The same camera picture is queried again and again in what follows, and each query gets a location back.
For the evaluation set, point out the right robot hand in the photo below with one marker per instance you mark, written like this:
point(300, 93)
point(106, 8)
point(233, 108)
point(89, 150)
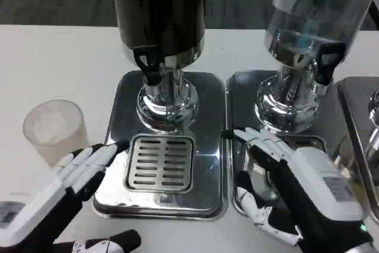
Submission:
point(314, 173)

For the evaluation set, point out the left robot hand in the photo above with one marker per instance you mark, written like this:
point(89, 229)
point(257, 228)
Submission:
point(44, 193)

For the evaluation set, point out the clear ribbed glass cup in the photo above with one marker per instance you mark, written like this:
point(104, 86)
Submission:
point(54, 134)

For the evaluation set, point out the chrome dispenser stand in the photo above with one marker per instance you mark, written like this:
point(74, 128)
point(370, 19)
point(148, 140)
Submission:
point(373, 134)

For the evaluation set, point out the steel drip tray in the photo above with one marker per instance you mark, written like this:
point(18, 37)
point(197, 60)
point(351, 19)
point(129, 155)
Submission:
point(207, 152)
point(242, 102)
point(355, 110)

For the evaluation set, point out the clear water drink dispenser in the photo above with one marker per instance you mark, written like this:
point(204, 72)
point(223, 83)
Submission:
point(311, 13)

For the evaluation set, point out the dark coffee drink dispenser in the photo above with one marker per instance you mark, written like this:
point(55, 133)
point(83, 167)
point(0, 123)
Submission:
point(160, 13)

